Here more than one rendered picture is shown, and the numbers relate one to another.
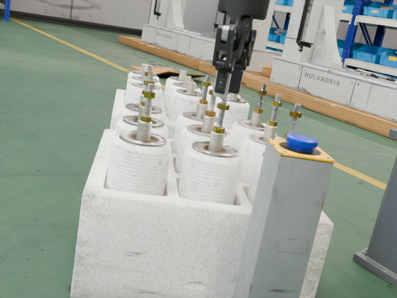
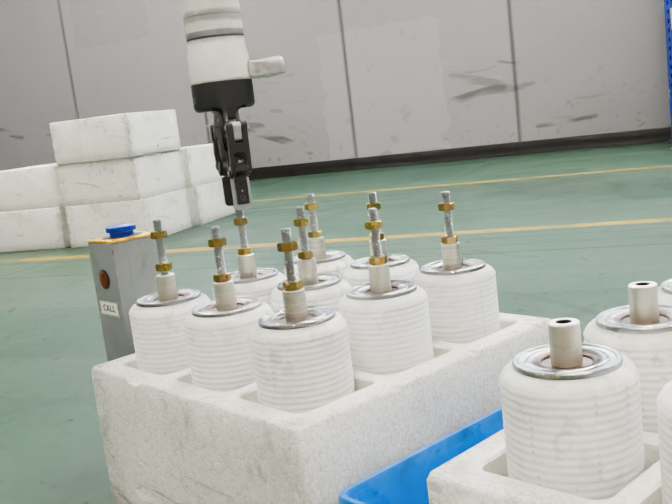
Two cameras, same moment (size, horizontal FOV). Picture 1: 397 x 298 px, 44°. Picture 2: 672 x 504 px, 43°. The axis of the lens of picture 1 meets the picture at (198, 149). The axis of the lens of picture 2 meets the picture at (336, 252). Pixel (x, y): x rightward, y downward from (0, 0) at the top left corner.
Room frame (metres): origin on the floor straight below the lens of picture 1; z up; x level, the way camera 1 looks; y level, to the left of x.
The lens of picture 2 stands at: (1.72, -0.51, 0.44)
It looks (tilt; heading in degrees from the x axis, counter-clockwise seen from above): 9 degrees down; 147
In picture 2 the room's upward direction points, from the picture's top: 7 degrees counter-clockwise
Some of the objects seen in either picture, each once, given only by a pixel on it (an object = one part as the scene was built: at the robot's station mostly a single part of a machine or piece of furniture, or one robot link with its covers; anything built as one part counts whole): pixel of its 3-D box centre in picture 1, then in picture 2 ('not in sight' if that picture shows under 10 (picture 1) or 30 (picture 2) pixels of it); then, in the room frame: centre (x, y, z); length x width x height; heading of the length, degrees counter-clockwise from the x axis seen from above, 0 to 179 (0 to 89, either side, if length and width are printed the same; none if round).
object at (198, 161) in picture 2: not in sight; (173, 167); (-2.19, 1.15, 0.27); 0.39 x 0.39 x 0.18; 37
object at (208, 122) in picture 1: (208, 124); (307, 272); (0.88, -0.01, 0.26); 0.02 x 0.02 x 0.03
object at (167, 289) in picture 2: not in sight; (167, 288); (0.78, -0.14, 0.26); 0.02 x 0.02 x 0.03
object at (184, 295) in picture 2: not in sight; (168, 298); (0.78, -0.14, 0.25); 0.08 x 0.08 x 0.01
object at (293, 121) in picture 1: (292, 126); (161, 251); (0.78, -0.14, 0.31); 0.01 x 0.01 x 0.08
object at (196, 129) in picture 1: (207, 131); (309, 283); (0.88, -0.01, 0.25); 0.08 x 0.08 x 0.01
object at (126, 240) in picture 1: (192, 211); (326, 415); (0.88, -0.01, 0.09); 0.39 x 0.39 x 0.18; 8
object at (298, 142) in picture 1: (300, 144); (121, 231); (0.61, -0.13, 0.32); 0.04 x 0.04 x 0.02
